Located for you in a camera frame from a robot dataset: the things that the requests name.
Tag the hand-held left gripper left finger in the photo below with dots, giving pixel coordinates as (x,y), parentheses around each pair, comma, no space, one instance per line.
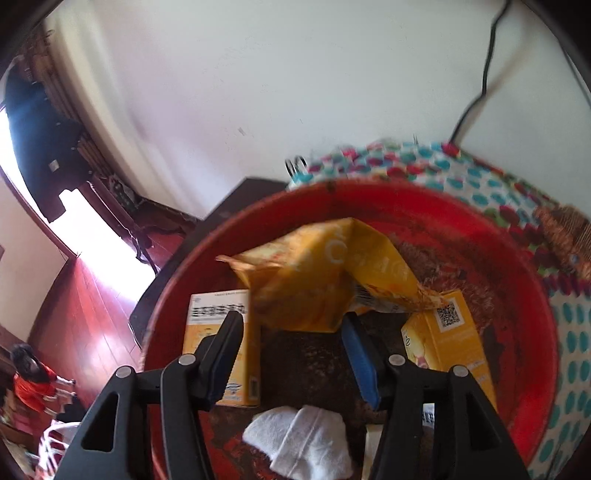
(221,364)

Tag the dark hanging cloth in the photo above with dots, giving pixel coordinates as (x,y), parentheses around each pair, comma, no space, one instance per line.
(37,134)

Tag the brown patterned cloth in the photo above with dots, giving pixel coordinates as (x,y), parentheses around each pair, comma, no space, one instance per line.
(565,230)

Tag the small white sock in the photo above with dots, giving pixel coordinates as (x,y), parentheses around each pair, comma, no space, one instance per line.
(300,438)

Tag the yellow bag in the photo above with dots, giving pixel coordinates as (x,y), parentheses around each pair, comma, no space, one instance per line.
(314,277)

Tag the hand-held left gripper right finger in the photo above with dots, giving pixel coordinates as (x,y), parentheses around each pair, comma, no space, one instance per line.
(362,364)

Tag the polka dot blanket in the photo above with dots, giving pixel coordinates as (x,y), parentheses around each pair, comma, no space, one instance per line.
(572,332)

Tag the red round tray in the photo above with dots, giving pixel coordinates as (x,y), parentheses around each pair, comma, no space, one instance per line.
(517,286)

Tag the white plastic basket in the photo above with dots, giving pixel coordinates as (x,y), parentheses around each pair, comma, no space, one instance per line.
(53,443)

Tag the small yellow box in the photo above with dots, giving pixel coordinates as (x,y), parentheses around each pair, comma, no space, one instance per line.
(198,330)

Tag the large yellow box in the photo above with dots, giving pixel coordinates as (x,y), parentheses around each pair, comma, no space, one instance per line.
(461,341)

